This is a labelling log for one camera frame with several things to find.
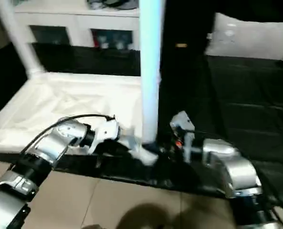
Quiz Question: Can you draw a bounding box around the white plastic table top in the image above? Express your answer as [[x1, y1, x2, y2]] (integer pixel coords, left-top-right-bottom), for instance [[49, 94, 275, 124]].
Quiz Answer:
[[0, 69, 161, 167]]

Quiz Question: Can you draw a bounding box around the black work mat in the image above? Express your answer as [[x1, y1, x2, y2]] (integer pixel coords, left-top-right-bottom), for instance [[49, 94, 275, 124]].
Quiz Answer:
[[0, 42, 283, 206]]

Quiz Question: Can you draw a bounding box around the black sofa with gold label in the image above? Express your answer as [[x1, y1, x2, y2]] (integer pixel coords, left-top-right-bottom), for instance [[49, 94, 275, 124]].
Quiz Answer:
[[160, 0, 283, 58]]

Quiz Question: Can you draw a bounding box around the white cabinet with glass doors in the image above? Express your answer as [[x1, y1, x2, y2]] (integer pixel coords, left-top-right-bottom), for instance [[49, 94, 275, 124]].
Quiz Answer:
[[12, 0, 142, 51]]

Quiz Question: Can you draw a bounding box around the grey printed pillow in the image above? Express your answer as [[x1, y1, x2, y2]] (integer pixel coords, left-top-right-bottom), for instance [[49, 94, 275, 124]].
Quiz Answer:
[[204, 12, 283, 60]]

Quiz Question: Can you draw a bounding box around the black plastic packet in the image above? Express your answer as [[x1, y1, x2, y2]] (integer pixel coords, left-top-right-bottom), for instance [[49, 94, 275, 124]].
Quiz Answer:
[[87, 0, 106, 10]]

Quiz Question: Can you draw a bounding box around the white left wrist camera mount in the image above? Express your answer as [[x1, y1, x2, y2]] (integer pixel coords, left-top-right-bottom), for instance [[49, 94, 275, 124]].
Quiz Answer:
[[88, 118, 121, 156]]

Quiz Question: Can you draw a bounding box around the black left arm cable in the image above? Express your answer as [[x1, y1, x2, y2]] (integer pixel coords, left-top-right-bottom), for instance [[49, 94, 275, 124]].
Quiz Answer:
[[20, 114, 116, 156]]

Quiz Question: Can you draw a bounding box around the grey bag with black strap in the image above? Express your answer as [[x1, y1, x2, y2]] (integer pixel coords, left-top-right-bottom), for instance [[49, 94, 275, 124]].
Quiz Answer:
[[103, 0, 141, 10]]

